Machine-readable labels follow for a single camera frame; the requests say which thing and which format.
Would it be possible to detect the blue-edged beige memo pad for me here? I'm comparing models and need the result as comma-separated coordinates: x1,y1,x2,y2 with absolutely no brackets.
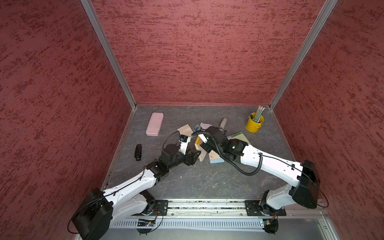
209,150,225,164

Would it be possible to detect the yellow-top beige memo pad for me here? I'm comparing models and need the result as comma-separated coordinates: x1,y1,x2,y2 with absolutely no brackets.
195,137,207,162

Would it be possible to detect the green memo pad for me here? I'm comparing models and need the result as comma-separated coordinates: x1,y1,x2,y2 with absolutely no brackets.
227,132,251,145

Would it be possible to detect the torn blue-edged beige page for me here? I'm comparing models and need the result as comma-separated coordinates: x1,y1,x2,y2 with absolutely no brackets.
177,124,194,137

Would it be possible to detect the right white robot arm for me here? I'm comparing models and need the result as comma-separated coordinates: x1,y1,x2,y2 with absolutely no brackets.
192,127,322,216

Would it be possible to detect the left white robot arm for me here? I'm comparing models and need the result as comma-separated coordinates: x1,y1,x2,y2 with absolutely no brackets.
69,144,201,240

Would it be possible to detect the pink pencil case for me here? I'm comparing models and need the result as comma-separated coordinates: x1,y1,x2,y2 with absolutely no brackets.
146,112,164,137

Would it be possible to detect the small black device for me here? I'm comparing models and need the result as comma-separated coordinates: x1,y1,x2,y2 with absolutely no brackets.
134,144,142,162

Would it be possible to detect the yellow pencil cup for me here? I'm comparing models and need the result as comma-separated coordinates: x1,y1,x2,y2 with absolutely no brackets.
246,113,265,133

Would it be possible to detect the bundle of pencils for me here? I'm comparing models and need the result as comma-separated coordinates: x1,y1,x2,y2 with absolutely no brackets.
252,106,265,123

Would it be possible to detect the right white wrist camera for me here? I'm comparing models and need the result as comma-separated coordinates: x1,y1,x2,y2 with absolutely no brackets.
192,124,208,143

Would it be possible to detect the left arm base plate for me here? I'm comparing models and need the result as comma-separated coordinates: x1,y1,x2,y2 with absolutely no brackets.
142,200,169,216

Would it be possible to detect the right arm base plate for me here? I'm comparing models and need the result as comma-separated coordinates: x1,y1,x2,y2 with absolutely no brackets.
244,200,287,217

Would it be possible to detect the aluminium rail frame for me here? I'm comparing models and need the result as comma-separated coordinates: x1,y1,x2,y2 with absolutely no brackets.
106,199,339,240

